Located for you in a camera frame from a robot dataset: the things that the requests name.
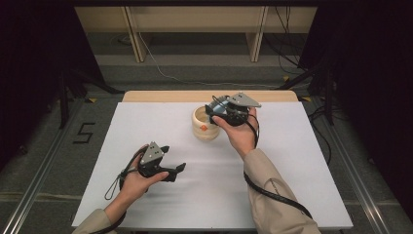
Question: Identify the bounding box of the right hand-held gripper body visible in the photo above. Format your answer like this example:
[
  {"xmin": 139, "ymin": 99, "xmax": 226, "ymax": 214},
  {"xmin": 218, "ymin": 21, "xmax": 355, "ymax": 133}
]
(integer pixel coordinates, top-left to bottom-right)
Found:
[{"xmin": 222, "ymin": 92, "xmax": 262, "ymax": 128}]

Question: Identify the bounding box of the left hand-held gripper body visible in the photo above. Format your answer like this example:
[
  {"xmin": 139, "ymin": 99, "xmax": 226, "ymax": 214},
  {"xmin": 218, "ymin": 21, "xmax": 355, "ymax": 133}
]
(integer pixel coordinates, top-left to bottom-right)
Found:
[{"xmin": 137, "ymin": 140, "xmax": 169, "ymax": 179}]

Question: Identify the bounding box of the cream ribbed cup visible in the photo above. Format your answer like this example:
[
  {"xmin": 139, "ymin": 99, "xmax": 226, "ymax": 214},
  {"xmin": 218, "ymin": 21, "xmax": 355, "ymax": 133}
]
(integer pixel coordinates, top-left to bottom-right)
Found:
[{"xmin": 191, "ymin": 105, "xmax": 221, "ymax": 141}]

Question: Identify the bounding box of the person's right hand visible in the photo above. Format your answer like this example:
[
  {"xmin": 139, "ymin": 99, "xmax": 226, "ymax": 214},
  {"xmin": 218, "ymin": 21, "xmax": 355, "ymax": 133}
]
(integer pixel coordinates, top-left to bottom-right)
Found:
[{"xmin": 211, "ymin": 107, "xmax": 260, "ymax": 160}]

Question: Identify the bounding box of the person's left hand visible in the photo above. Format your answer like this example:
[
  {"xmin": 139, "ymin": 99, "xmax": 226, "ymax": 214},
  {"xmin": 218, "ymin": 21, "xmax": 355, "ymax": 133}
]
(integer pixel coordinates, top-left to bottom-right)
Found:
[{"xmin": 118, "ymin": 152, "xmax": 169, "ymax": 208}]

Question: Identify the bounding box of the white table board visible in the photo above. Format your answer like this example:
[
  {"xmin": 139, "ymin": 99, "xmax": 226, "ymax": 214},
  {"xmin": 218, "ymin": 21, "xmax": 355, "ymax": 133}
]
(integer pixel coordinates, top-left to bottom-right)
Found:
[{"xmin": 71, "ymin": 101, "xmax": 355, "ymax": 230}]

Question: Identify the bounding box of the light wooden table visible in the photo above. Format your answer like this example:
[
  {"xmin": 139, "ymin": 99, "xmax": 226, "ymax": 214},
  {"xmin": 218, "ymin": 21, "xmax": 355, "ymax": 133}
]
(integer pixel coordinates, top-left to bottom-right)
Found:
[{"xmin": 121, "ymin": 90, "xmax": 300, "ymax": 104}]

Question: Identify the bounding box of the beige wooden desk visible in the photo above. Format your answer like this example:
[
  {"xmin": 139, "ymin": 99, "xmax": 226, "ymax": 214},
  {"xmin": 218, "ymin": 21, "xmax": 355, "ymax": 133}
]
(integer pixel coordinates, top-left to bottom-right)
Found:
[{"xmin": 73, "ymin": 6, "xmax": 319, "ymax": 63}]

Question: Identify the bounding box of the black metal stand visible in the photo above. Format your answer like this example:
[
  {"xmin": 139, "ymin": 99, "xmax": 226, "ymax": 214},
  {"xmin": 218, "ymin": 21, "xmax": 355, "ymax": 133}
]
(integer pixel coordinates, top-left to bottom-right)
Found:
[
  {"xmin": 276, "ymin": 61, "xmax": 336, "ymax": 126},
  {"xmin": 57, "ymin": 69, "xmax": 125, "ymax": 130}
]

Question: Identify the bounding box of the black curtain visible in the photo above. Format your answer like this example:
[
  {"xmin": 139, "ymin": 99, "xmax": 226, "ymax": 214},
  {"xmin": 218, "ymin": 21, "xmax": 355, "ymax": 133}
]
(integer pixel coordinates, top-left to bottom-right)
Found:
[
  {"xmin": 0, "ymin": 0, "xmax": 105, "ymax": 172},
  {"xmin": 297, "ymin": 0, "xmax": 413, "ymax": 223}
]

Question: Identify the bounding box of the white floor cable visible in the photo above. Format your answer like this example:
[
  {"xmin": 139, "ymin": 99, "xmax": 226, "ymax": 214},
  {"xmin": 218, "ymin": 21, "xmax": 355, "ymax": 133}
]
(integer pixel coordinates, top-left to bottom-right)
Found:
[{"xmin": 137, "ymin": 32, "xmax": 283, "ymax": 90}]

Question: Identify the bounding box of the black floor cable bundle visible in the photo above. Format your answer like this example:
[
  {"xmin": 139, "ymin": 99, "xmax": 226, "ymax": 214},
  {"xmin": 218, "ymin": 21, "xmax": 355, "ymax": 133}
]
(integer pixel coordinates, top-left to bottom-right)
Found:
[
  {"xmin": 308, "ymin": 103, "xmax": 334, "ymax": 165},
  {"xmin": 262, "ymin": 6, "xmax": 313, "ymax": 76}
]

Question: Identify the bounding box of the left hand-held gripper black cable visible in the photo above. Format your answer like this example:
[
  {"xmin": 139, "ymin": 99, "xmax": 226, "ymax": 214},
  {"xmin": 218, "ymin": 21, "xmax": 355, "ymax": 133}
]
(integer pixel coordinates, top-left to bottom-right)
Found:
[{"xmin": 89, "ymin": 145, "xmax": 147, "ymax": 234}]

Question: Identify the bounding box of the hand-held gripper black cable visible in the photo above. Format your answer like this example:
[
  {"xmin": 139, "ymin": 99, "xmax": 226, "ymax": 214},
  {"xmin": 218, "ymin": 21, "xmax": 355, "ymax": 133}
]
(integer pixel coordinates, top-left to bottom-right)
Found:
[
  {"xmin": 89, "ymin": 145, "xmax": 147, "ymax": 234},
  {"xmin": 243, "ymin": 111, "xmax": 315, "ymax": 220}
]

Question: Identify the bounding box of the right hand-held gripper black cable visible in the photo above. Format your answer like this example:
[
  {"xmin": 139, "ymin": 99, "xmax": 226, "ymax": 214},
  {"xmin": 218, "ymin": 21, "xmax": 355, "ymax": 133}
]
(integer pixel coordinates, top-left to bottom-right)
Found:
[{"xmin": 243, "ymin": 111, "xmax": 315, "ymax": 220}]

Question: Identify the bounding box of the gray cable coil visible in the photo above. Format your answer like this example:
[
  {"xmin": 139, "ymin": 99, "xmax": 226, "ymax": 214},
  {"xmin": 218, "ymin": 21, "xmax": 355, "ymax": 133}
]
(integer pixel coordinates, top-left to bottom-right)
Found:
[{"xmin": 108, "ymin": 32, "xmax": 132, "ymax": 47}]

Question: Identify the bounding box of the metal floor rail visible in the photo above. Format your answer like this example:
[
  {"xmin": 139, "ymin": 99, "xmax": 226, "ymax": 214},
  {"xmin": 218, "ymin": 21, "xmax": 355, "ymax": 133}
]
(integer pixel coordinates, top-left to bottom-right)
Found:
[
  {"xmin": 0, "ymin": 97, "xmax": 87, "ymax": 234},
  {"xmin": 305, "ymin": 97, "xmax": 395, "ymax": 234}
]

